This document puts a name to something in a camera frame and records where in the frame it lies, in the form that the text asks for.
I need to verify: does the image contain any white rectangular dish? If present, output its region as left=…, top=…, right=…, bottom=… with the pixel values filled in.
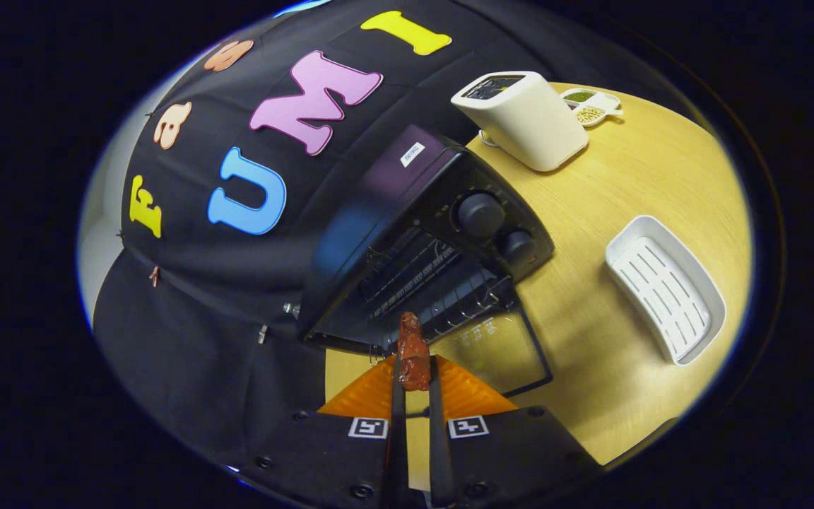
left=605, top=215, right=727, bottom=366

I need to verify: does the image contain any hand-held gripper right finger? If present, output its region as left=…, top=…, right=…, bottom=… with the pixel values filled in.
left=427, top=356, right=602, bottom=508

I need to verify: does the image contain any divided dish with beans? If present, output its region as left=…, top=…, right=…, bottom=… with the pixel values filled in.
left=561, top=88, right=624, bottom=128

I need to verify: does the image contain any black toaster oven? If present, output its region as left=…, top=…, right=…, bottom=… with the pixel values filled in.
left=296, top=125, right=556, bottom=398

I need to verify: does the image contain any white bread toaster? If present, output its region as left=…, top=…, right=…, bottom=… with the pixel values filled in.
left=451, top=71, right=590, bottom=172

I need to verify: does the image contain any brown fried chicken piece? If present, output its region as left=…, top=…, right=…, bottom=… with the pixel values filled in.
left=397, top=311, right=432, bottom=392

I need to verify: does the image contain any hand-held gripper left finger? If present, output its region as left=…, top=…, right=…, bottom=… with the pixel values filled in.
left=237, top=353, right=408, bottom=509

